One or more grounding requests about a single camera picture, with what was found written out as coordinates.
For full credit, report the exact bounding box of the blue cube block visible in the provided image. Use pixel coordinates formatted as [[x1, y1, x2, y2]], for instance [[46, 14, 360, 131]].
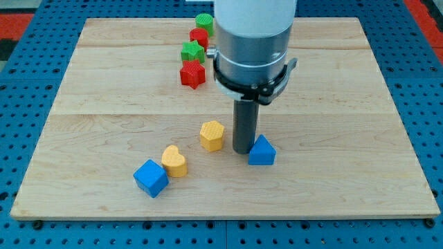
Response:
[[133, 159, 169, 198]]

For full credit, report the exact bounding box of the light wooden board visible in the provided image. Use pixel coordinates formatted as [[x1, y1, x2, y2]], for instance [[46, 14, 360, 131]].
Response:
[[10, 17, 440, 221]]

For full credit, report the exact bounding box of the yellow heart block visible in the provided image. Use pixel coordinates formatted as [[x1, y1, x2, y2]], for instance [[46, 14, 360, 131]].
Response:
[[161, 145, 188, 178]]

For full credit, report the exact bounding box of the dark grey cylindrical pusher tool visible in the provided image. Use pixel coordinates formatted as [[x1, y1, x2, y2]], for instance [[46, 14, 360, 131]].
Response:
[[233, 100, 259, 154]]

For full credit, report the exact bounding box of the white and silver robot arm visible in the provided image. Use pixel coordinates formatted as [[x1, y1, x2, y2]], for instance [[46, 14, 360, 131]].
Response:
[[214, 0, 297, 85]]

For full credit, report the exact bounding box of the red star block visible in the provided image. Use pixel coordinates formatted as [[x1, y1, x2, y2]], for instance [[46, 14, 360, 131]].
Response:
[[179, 59, 206, 89]]

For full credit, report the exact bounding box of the yellow hexagon block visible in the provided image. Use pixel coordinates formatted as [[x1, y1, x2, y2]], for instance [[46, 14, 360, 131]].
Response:
[[199, 120, 225, 152]]

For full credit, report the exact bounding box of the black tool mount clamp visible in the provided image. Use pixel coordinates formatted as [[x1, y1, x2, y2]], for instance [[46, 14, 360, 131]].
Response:
[[213, 57, 298, 105]]

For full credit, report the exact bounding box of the green cylinder block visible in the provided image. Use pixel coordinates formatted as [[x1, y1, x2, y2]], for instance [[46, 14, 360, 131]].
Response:
[[195, 13, 214, 37]]

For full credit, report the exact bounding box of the green star block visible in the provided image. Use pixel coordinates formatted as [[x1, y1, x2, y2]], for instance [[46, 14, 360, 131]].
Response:
[[181, 40, 205, 64]]

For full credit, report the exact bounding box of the red cylinder block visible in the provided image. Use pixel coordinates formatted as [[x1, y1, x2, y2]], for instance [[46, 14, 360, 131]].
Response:
[[189, 28, 209, 50]]

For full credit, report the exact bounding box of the blue triangle block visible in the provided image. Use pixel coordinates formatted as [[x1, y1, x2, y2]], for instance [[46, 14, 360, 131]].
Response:
[[248, 134, 277, 166]]

